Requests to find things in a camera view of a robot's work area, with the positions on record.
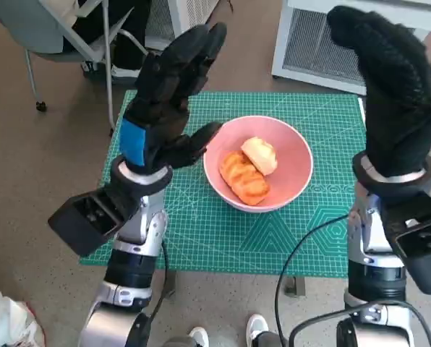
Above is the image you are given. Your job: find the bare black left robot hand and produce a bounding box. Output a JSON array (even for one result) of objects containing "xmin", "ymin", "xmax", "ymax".
[{"xmin": 118, "ymin": 22, "xmax": 228, "ymax": 171}]

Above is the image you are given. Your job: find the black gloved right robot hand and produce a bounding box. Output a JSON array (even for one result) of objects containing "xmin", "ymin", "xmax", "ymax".
[{"xmin": 326, "ymin": 5, "xmax": 431, "ymax": 178}]

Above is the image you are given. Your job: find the long braided toy bread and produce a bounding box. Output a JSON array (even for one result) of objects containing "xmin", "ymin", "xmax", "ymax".
[{"xmin": 218, "ymin": 150, "xmax": 271, "ymax": 206}]

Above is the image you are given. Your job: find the round scored toy bread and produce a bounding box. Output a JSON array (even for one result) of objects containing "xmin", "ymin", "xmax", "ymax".
[{"xmin": 240, "ymin": 136, "xmax": 278, "ymax": 177}]

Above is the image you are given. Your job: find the pink bowl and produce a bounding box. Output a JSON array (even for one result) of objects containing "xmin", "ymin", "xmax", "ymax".
[{"xmin": 202, "ymin": 115, "xmax": 314, "ymax": 213}]

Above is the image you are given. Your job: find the seated person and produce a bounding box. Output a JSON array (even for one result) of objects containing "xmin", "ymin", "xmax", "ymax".
[{"xmin": 61, "ymin": 0, "xmax": 155, "ymax": 79}]

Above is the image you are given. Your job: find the white slatted cabinet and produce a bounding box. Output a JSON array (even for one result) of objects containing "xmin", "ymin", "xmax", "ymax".
[{"xmin": 145, "ymin": 0, "xmax": 220, "ymax": 53}]

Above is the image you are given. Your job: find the white cabinet with mesh front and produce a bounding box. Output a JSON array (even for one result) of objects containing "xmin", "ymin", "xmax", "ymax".
[{"xmin": 271, "ymin": 0, "xmax": 431, "ymax": 95}]

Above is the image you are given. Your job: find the green cutting mat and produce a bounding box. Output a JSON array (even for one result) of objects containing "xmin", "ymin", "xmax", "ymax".
[{"xmin": 78, "ymin": 90, "xmax": 367, "ymax": 278}]

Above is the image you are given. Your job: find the grey office chair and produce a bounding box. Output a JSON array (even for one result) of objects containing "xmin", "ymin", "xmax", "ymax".
[{"xmin": 0, "ymin": 0, "xmax": 155, "ymax": 138}]

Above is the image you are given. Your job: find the black metal table leg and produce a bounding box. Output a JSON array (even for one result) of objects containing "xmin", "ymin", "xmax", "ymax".
[
  {"xmin": 285, "ymin": 276, "xmax": 306, "ymax": 298},
  {"xmin": 161, "ymin": 270, "xmax": 176, "ymax": 298}
]

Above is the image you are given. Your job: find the person with white shoes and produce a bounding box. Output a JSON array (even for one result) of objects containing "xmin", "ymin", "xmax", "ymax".
[{"xmin": 164, "ymin": 313, "xmax": 292, "ymax": 347}]

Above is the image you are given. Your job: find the white plastic bag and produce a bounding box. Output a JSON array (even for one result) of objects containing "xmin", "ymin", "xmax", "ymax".
[{"xmin": 0, "ymin": 288, "xmax": 45, "ymax": 347}]

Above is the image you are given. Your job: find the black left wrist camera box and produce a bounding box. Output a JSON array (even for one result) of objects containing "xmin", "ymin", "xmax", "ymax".
[{"xmin": 47, "ymin": 186, "xmax": 144, "ymax": 257}]

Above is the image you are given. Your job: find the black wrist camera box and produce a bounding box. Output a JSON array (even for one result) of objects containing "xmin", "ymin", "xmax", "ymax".
[
  {"xmin": 380, "ymin": 191, "xmax": 431, "ymax": 296},
  {"xmin": 47, "ymin": 186, "xmax": 144, "ymax": 257}
]

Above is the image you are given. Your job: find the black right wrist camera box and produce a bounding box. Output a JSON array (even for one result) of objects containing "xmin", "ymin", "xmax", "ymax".
[{"xmin": 380, "ymin": 191, "xmax": 431, "ymax": 296}]

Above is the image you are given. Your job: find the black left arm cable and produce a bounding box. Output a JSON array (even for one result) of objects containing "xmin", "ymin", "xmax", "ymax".
[{"xmin": 148, "ymin": 240, "xmax": 176, "ymax": 326}]

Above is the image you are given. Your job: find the long black cable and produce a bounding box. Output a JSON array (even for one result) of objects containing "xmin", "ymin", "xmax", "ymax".
[{"xmin": 274, "ymin": 213, "xmax": 350, "ymax": 347}]

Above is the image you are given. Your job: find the looped black right arm cable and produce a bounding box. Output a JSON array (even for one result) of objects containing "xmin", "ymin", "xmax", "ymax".
[{"xmin": 289, "ymin": 299, "xmax": 431, "ymax": 347}]

